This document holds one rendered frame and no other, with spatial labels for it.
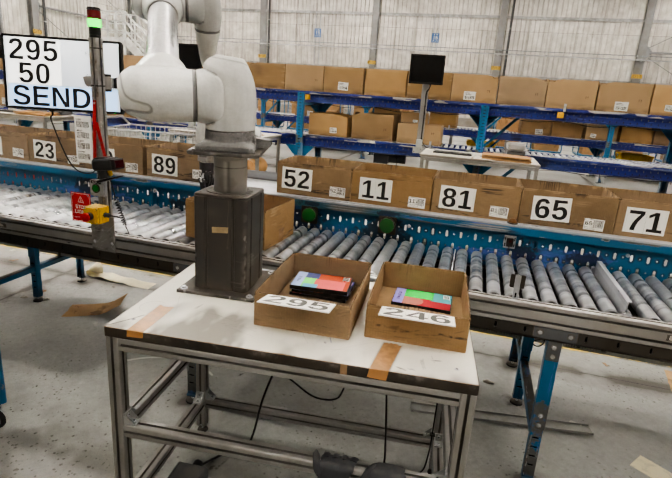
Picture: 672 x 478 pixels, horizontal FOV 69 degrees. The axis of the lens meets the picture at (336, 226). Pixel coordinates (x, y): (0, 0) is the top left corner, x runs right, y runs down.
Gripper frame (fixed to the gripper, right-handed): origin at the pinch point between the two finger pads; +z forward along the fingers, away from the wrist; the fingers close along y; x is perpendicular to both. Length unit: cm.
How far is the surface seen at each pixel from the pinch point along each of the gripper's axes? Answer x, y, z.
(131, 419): 32, 98, 41
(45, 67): -60, 27, -57
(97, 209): -29.5, 37.6, -1.6
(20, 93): -70, 32, -46
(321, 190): 47, -29, -7
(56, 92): -56, 27, -47
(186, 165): -29.5, -28.9, -11.8
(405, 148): 30, -451, 11
